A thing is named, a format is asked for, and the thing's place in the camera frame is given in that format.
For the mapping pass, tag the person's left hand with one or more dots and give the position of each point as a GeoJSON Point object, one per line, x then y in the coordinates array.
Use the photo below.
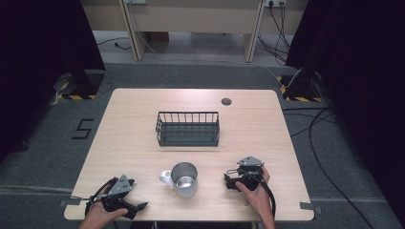
{"type": "Point", "coordinates": [100, 214]}

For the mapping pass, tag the black tape floor marking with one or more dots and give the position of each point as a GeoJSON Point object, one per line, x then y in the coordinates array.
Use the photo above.
{"type": "Point", "coordinates": [83, 129]}

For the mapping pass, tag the beige background desk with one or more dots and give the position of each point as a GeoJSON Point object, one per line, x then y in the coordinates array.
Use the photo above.
{"type": "Point", "coordinates": [191, 16]}

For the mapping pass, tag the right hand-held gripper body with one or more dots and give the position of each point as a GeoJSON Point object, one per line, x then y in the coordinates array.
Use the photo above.
{"type": "Point", "coordinates": [251, 176]}

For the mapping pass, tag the dark curtain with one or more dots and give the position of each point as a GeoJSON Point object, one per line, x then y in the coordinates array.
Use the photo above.
{"type": "Point", "coordinates": [366, 79]}
{"type": "Point", "coordinates": [38, 63]}

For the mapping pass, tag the person's right hand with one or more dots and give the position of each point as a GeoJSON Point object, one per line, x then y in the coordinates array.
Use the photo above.
{"type": "Point", "coordinates": [258, 197]}

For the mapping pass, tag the grey tape piece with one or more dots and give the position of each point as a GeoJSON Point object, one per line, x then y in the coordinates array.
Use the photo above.
{"type": "Point", "coordinates": [310, 206]}
{"type": "Point", "coordinates": [69, 202]}

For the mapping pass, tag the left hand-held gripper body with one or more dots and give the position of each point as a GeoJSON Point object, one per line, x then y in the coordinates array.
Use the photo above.
{"type": "Point", "coordinates": [120, 187]}

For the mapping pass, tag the white wall power outlet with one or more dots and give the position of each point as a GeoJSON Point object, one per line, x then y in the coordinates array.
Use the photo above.
{"type": "Point", "coordinates": [275, 2]}

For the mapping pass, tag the stand base with hazard tape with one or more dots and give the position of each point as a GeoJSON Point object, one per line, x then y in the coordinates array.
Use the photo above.
{"type": "Point", "coordinates": [86, 86]}
{"type": "Point", "coordinates": [297, 90]}

